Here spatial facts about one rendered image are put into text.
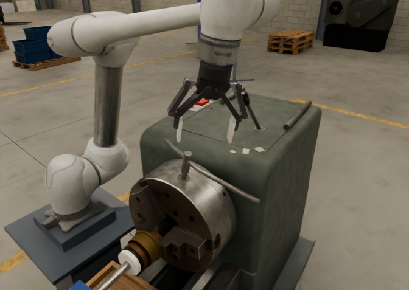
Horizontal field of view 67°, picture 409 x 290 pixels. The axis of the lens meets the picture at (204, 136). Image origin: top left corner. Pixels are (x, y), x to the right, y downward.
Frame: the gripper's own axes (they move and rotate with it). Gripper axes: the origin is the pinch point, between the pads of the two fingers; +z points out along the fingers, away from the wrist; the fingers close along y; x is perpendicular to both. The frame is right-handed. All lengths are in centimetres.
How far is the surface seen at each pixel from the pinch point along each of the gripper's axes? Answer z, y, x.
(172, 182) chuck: 11.8, -7.7, -4.1
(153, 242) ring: 24.2, -12.3, -13.3
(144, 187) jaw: 16.4, -14.8, -0.8
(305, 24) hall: 124, 534, 939
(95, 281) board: 48, -28, -7
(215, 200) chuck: 15.4, 3.7, -7.7
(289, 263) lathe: 76, 54, 14
